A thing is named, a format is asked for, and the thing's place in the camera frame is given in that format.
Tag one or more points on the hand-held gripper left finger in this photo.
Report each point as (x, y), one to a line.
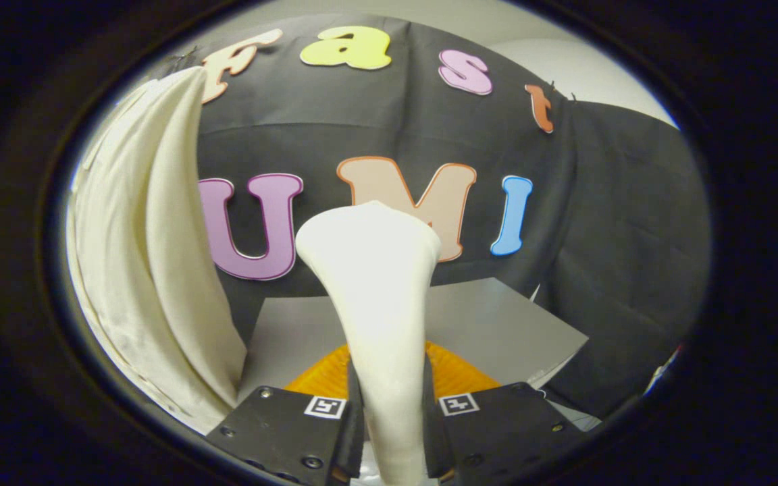
(354, 435)

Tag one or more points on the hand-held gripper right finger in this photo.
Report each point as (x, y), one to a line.
(433, 439)

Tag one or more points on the cream button-up shirt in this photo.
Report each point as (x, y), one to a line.
(132, 256)

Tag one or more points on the grey cabinet with dark top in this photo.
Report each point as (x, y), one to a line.
(497, 324)

